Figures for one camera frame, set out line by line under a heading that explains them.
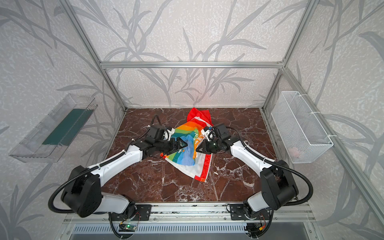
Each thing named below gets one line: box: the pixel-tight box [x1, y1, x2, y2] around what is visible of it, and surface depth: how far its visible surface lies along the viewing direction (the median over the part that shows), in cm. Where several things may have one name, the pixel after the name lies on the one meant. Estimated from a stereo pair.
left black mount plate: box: [112, 203, 152, 221], surface depth 74 cm
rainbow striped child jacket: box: [160, 107, 214, 182], surface depth 92 cm
